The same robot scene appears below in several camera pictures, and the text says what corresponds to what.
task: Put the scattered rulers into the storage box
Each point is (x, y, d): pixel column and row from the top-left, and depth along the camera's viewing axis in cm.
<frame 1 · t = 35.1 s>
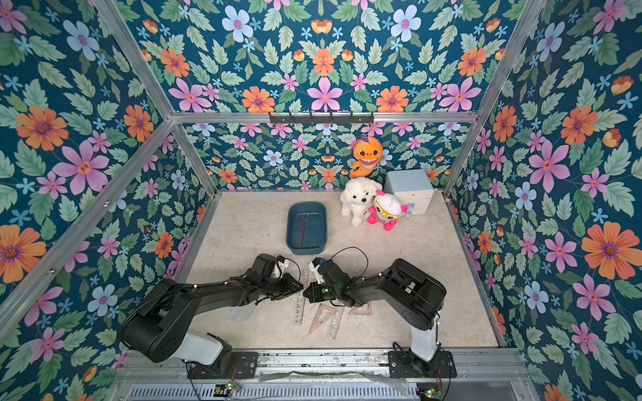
left hand: (304, 286, 88), fingers closed
right hand: (304, 293, 88), fingers closed
teal plastic storage box: (307, 228, 107), point 2 cm above the table
orange dinosaur plush toy: (368, 152, 100), point 27 cm above the table
white dog plush toy: (356, 196, 98), point 17 cm above the table
pink white doll plush: (386, 210, 96), point 15 cm above the table
light blue small cabinet: (411, 186, 103), point 16 cm above the table
clear stencil ruler: (301, 299, 88), on the table
pink set square triangle: (323, 312, 86), on the table
clear short ruler: (335, 322, 84), on the table
clear protractor: (242, 313, 86), on the table

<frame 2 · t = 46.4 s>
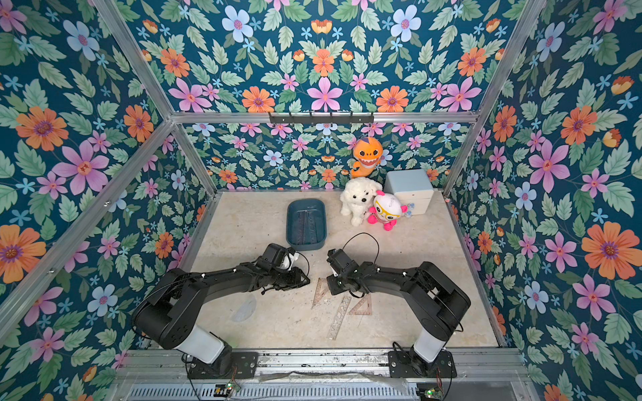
left hand: (309, 280, 89), fingers open
right hand: (333, 282, 90), fingers closed
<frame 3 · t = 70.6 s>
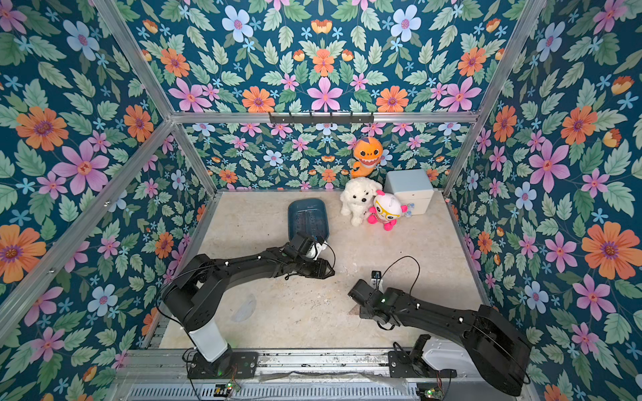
left hand: (333, 270, 88), fingers open
right hand: (367, 308, 84), fingers open
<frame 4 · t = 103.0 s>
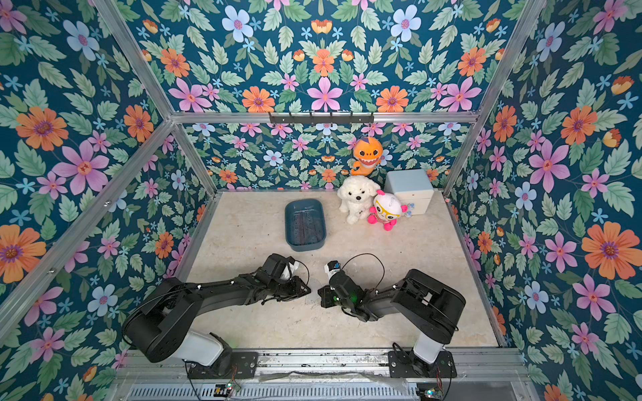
left hand: (311, 290, 87), fingers open
right hand: (318, 291, 88), fingers closed
